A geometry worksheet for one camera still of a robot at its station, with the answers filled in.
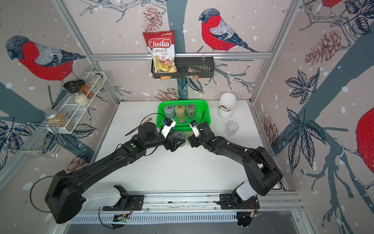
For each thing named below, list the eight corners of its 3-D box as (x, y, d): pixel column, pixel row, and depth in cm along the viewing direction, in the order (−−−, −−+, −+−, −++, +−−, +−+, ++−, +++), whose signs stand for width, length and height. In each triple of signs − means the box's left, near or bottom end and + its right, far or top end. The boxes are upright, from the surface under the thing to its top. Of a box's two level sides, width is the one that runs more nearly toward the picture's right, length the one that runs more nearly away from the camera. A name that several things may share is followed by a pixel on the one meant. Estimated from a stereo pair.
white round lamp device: (218, 119, 111) (222, 103, 97) (217, 109, 118) (220, 92, 104) (232, 119, 111) (238, 103, 97) (229, 109, 118) (234, 92, 104)
